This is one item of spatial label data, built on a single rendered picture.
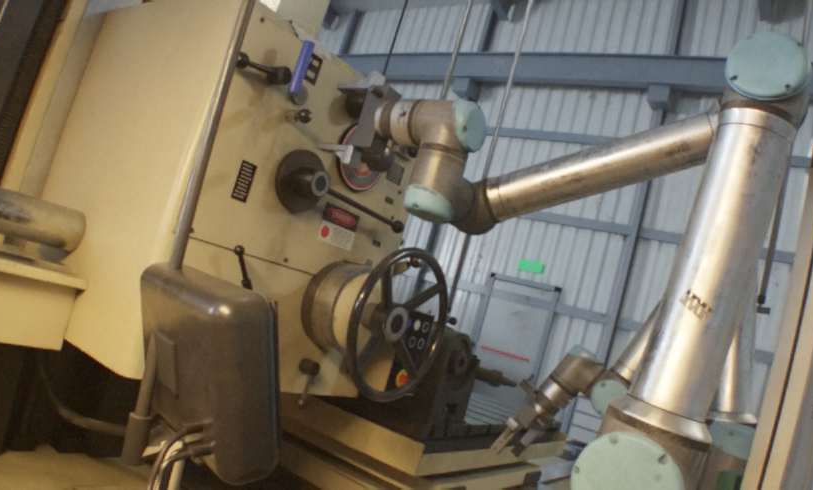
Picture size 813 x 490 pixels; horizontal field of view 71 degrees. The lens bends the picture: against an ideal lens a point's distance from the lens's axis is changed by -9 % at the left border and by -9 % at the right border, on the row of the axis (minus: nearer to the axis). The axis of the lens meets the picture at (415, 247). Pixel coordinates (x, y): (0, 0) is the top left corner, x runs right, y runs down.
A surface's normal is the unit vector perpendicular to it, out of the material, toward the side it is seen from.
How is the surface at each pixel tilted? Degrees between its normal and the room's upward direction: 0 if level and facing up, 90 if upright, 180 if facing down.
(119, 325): 90
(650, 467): 95
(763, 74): 82
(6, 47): 90
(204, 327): 110
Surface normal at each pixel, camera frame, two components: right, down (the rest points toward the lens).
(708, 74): -0.54, -0.23
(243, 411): 0.55, 0.11
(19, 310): 0.80, 0.17
